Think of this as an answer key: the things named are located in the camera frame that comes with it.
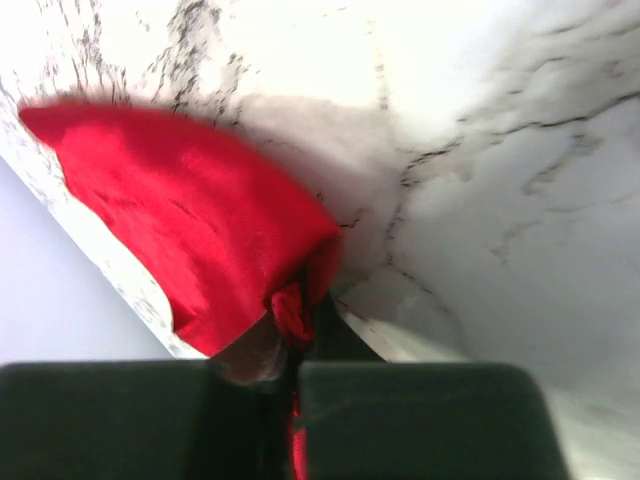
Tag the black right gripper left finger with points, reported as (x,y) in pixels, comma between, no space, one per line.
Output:
(139,420)

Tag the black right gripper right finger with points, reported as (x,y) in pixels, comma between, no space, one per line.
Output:
(361,417)

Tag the red cloth napkin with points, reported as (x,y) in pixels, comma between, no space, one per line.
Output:
(242,252)

